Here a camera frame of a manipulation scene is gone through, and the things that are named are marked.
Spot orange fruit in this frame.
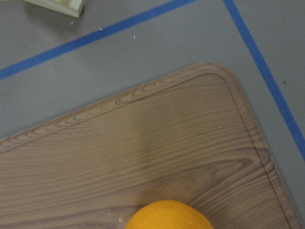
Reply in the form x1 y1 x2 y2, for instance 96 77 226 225
125 200 213 229

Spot wooden cutting board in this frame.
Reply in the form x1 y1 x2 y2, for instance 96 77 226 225
0 63 302 229

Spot wooden mug rack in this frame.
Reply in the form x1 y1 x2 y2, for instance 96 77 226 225
25 0 85 18

